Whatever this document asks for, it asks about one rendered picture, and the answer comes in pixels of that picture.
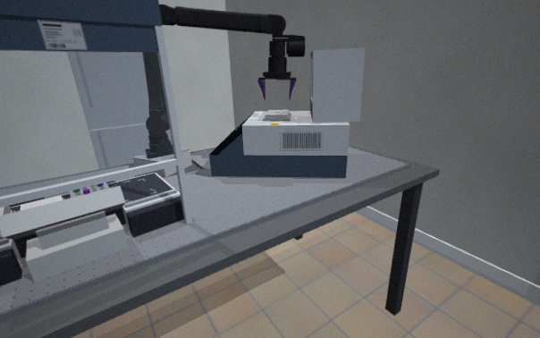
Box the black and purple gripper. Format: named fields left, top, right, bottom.
left=257, top=56, right=296, bottom=99

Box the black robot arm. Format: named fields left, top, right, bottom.
left=159, top=4, right=305, bottom=59

